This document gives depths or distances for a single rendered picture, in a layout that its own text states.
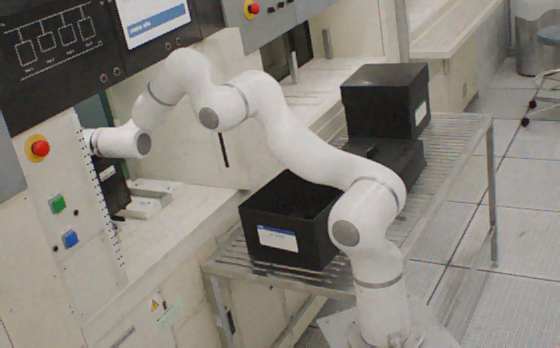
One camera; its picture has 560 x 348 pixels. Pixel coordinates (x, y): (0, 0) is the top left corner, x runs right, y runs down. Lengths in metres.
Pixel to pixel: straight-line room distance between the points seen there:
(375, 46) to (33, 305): 2.31
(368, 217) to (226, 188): 0.98
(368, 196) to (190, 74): 0.49
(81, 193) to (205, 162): 0.67
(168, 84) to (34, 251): 0.50
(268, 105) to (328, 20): 2.02
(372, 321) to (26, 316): 0.81
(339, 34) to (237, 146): 1.48
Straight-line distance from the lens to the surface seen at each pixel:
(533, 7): 5.39
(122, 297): 1.87
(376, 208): 1.38
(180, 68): 1.54
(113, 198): 2.04
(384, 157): 2.31
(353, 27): 3.45
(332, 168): 1.45
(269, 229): 1.94
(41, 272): 1.66
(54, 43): 1.64
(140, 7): 1.85
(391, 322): 1.58
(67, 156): 1.67
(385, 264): 1.48
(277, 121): 1.46
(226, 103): 1.43
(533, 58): 5.51
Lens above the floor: 1.84
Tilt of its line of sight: 24 degrees down
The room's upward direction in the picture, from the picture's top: 11 degrees counter-clockwise
